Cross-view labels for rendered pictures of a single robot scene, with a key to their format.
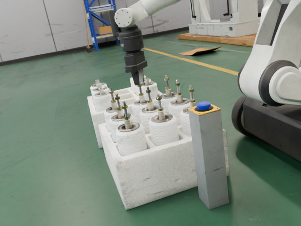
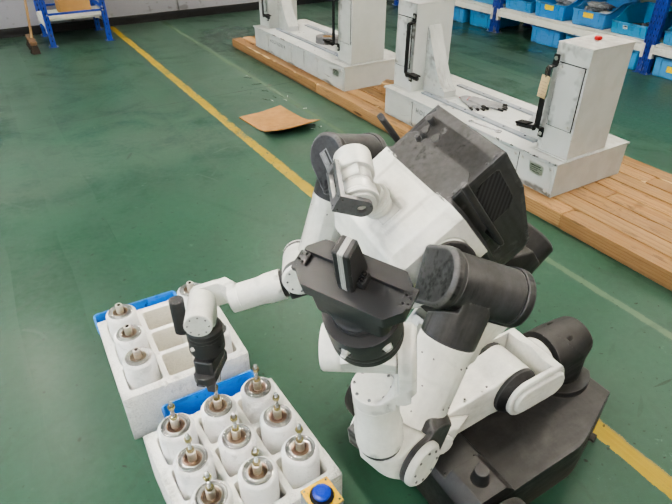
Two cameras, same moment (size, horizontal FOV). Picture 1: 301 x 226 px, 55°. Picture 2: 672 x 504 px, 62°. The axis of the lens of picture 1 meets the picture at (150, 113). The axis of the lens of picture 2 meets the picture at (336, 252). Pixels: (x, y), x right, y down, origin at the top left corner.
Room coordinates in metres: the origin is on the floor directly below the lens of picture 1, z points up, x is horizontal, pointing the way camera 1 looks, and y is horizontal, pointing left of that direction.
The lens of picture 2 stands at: (0.10, 0.04, 1.43)
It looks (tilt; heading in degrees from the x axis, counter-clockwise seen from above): 34 degrees down; 342
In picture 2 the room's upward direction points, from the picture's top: straight up
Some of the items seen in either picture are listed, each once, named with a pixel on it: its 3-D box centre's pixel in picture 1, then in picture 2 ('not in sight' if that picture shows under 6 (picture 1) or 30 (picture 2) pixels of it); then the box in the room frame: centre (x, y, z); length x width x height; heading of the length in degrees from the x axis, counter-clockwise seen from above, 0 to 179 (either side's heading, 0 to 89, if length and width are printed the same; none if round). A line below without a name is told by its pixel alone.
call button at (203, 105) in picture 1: (203, 106); (321, 493); (0.78, -0.15, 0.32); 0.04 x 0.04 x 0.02
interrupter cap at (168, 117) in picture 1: (161, 118); (257, 471); (0.92, -0.04, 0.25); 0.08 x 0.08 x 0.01
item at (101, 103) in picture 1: (105, 110); (144, 378); (1.41, 0.22, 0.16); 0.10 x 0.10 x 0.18
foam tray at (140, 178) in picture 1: (157, 147); (242, 474); (1.04, -0.01, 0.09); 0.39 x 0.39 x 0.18; 15
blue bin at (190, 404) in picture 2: not in sight; (216, 411); (1.30, 0.03, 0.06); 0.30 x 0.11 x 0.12; 102
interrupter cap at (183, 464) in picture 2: (121, 117); (192, 458); (1.01, 0.11, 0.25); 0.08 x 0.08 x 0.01
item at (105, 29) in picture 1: (106, 30); (71, 0); (6.89, 0.67, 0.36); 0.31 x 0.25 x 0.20; 103
